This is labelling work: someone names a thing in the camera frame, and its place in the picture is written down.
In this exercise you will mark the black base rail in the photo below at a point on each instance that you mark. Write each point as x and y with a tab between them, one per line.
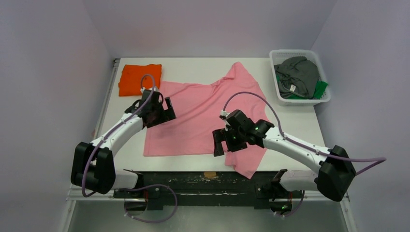
188	182

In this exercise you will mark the pink t shirt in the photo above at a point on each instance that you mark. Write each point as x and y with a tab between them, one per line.
197	108

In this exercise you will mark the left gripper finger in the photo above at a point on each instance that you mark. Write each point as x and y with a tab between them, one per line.
169	112
159	119

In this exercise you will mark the grey t shirt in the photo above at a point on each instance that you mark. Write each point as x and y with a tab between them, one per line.
297	66

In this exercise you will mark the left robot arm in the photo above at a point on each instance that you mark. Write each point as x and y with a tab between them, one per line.
93	163

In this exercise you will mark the white plastic basket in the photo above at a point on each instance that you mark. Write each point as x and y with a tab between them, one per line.
278	56

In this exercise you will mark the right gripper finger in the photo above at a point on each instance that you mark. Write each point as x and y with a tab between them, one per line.
232	147
218	138

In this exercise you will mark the brown tape piece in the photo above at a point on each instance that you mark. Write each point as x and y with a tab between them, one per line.
210	175

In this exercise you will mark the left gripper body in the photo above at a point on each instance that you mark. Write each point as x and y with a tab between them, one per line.
157	110

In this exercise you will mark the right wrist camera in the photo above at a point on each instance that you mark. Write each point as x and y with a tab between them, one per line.
223	115

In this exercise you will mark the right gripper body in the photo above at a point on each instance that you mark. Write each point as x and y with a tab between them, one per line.
226	139

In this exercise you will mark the green t shirt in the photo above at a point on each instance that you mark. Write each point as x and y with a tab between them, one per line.
300	87

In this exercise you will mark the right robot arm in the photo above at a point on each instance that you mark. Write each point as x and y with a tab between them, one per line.
329	170

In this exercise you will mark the folded orange t shirt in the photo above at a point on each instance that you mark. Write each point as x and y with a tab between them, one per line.
131	80

